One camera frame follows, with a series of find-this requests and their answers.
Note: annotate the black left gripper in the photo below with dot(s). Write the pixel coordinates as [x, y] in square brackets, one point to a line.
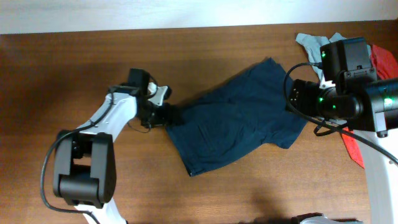
[163, 117]

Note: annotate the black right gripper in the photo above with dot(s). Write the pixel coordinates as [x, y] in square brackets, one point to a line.
[308, 91]

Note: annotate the navy blue shorts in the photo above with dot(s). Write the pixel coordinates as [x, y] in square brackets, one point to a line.
[231, 121]

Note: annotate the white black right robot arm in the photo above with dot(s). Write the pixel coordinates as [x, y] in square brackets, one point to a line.
[366, 110]

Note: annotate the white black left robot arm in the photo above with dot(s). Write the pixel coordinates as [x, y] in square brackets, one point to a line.
[84, 172]

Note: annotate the grey t-shirt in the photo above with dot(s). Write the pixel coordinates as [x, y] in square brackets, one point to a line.
[312, 46]

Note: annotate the red mesh garment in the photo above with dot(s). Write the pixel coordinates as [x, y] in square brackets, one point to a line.
[386, 66]

